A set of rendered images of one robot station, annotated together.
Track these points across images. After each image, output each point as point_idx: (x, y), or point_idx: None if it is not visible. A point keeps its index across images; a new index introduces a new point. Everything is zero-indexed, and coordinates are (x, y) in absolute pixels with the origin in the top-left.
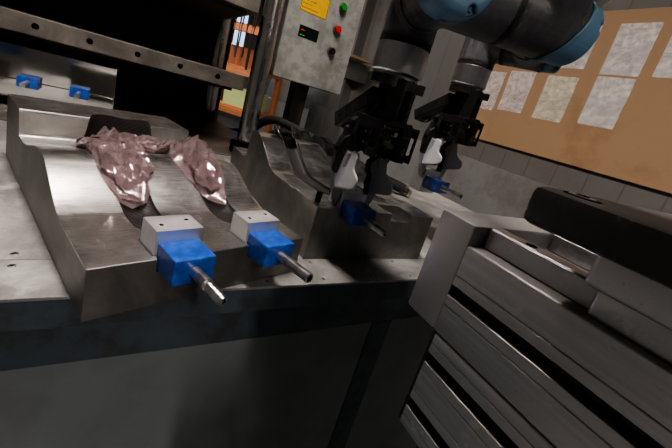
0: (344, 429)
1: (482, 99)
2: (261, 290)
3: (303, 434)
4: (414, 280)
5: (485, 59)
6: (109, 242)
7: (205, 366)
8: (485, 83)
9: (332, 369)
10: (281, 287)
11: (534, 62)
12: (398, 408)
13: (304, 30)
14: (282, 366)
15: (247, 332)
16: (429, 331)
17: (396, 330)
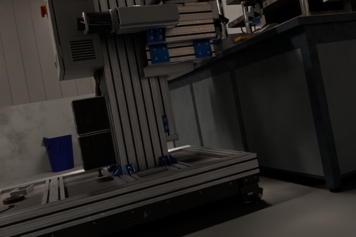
0: (239, 114)
1: None
2: (200, 61)
3: (230, 111)
4: (219, 52)
5: None
6: None
7: (208, 83)
8: None
9: (227, 87)
10: (202, 60)
11: None
12: (254, 110)
13: None
14: (218, 85)
15: (210, 75)
16: (246, 73)
17: (236, 73)
